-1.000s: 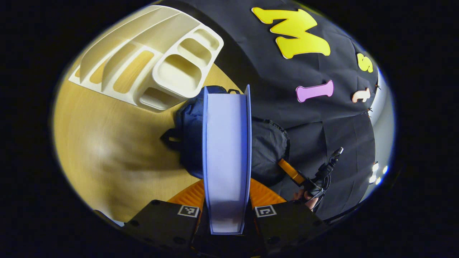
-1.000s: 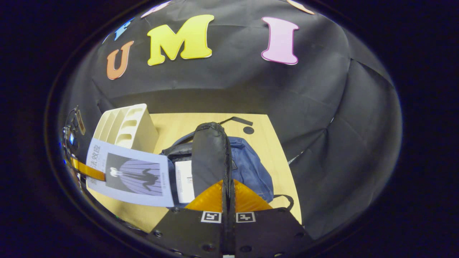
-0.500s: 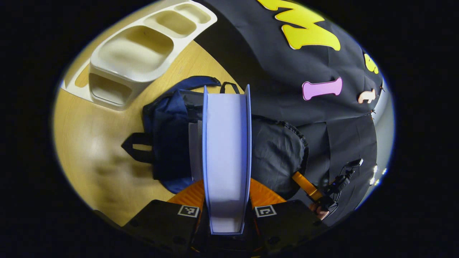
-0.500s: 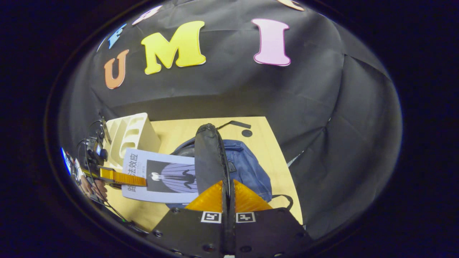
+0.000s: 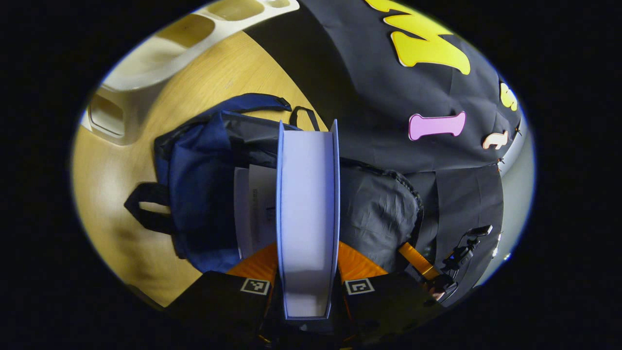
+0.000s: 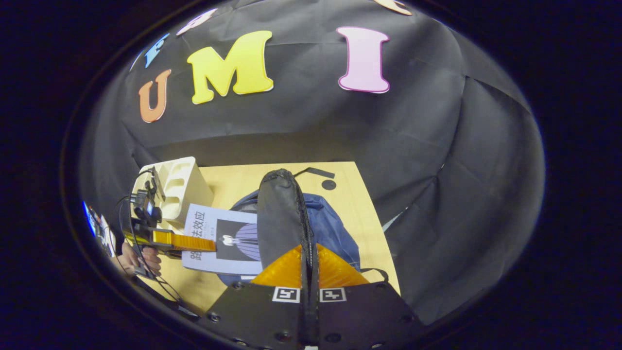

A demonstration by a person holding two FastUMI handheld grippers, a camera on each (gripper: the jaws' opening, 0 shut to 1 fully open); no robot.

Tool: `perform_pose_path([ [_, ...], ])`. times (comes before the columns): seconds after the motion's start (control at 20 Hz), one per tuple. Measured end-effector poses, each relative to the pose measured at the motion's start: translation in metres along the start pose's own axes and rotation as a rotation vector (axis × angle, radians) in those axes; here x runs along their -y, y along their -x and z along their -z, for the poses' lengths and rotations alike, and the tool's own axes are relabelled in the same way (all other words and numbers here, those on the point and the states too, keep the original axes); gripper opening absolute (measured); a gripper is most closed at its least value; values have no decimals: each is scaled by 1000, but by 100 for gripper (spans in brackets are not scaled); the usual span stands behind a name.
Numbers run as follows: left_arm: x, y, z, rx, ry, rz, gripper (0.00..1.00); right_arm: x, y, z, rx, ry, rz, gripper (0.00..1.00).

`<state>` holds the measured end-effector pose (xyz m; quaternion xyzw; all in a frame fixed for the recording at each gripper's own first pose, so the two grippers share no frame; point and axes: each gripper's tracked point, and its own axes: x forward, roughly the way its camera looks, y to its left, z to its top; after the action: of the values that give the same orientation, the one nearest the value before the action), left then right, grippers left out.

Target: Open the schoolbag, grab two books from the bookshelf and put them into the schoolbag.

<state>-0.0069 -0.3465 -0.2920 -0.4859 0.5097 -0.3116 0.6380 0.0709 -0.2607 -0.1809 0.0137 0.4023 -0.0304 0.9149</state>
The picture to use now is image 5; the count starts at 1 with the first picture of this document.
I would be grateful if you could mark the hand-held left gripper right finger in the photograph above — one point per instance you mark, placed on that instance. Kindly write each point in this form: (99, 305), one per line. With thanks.
(384, 301)

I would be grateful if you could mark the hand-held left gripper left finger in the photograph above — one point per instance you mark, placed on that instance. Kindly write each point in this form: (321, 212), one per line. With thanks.
(218, 301)

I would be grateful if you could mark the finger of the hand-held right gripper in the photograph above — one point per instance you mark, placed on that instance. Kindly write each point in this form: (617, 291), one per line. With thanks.
(418, 261)

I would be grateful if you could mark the blue schoolbag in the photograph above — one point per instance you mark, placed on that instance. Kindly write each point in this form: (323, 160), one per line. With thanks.
(199, 194)

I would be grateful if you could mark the white cover book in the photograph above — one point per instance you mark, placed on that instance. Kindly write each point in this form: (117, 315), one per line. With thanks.
(255, 194)

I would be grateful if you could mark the blue and grey cover book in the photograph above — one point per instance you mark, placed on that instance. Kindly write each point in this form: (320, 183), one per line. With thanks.
(308, 204)

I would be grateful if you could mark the white bookshelf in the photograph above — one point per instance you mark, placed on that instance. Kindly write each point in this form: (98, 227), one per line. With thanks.
(146, 73)

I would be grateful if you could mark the row of black cloth clips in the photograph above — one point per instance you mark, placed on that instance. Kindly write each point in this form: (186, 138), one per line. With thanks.
(500, 160)

